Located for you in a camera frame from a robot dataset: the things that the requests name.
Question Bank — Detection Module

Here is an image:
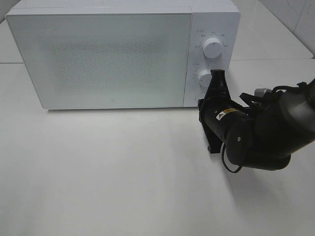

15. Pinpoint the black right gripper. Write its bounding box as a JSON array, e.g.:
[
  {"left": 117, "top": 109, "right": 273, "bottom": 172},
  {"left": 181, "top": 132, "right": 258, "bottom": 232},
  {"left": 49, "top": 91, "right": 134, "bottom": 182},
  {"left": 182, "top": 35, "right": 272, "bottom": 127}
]
[{"left": 199, "top": 69, "right": 249, "bottom": 154}]

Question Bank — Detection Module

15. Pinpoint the round white door button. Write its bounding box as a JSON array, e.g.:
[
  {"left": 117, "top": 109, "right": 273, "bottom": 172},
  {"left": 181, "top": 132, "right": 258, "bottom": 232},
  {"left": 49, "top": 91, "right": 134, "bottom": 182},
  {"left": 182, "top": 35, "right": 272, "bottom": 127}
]
[{"left": 195, "top": 93, "right": 203, "bottom": 103}]

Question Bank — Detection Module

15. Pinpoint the white microwave knob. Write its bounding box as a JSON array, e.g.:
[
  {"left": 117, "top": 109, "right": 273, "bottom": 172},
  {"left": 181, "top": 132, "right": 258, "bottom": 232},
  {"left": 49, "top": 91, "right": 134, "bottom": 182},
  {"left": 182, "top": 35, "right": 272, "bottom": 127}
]
[
  {"left": 201, "top": 35, "right": 223, "bottom": 59},
  {"left": 197, "top": 69, "right": 212, "bottom": 88}
]

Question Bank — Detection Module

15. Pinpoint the white microwave door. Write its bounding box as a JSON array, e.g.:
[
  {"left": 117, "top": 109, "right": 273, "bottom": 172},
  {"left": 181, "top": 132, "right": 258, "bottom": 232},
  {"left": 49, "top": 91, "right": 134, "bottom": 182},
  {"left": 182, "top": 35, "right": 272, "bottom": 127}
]
[{"left": 7, "top": 14, "right": 191, "bottom": 109}]

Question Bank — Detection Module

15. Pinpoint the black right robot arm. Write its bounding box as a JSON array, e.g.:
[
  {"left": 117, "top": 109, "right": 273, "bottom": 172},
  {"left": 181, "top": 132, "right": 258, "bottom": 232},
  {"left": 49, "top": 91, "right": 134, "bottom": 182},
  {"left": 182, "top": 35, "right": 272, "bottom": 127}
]
[{"left": 198, "top": 70, "right": 315, "bottom": 171}]

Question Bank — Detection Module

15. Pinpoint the white microwave oven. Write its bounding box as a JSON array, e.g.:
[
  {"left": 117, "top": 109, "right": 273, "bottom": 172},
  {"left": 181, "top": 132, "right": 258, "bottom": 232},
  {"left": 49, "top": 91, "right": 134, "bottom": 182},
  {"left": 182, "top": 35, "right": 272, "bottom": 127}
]
[{"left": 5, "top": 0, "right": 241, "bottom": 109}]

